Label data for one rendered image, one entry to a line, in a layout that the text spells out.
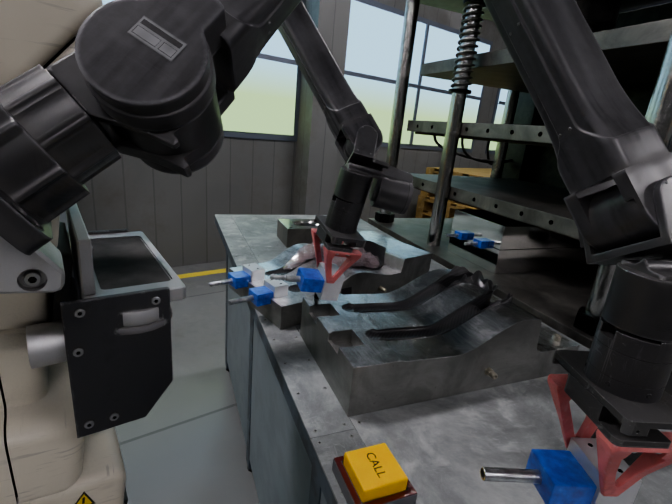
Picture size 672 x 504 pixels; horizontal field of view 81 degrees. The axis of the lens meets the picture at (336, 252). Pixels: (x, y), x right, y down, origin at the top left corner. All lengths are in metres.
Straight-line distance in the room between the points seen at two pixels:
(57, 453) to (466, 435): 0.54
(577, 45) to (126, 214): 3.16
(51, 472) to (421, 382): 0.51
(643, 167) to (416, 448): 0.45
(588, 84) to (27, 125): 0.41
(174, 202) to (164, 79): 3.13
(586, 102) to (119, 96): 0.35
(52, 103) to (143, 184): 3.03
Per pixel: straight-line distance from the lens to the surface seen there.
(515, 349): 0.81
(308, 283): 0.71
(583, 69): 0.42
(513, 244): 1.52
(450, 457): 0.65
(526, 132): 1.45
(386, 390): 0.67
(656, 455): 0.46
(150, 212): 3.38
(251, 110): 3.51
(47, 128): 0.31
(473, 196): 1.60
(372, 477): 0.55
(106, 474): 0.62
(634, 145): 0.40
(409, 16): 2.06
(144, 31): 0.30
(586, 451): 0.49
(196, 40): 0.30
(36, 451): 0.57
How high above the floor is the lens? 1.23
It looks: 18 degrees down
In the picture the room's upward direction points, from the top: 6 degrees clockwise
